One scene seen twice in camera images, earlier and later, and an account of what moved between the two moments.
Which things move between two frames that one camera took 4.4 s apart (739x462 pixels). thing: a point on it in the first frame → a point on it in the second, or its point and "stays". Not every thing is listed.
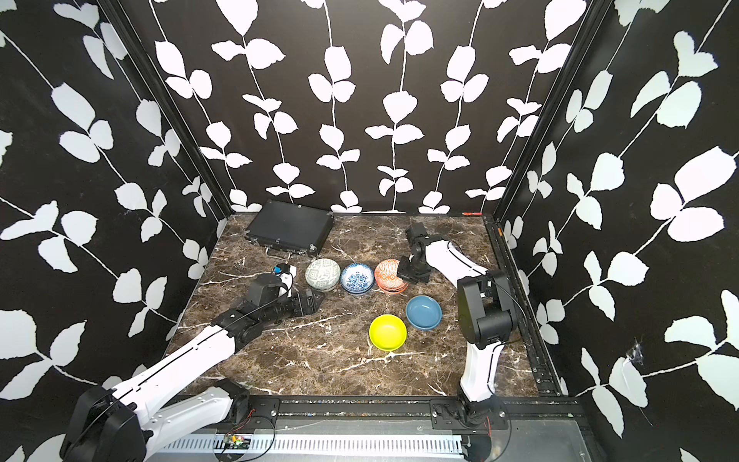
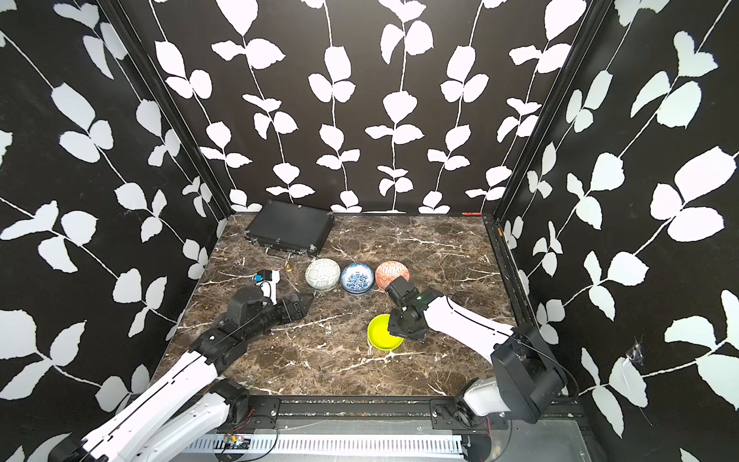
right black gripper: (402, 271) → (394, 329)
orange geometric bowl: (387, 278) stays
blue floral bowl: (357, 278) stays
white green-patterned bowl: (322, 274) stays
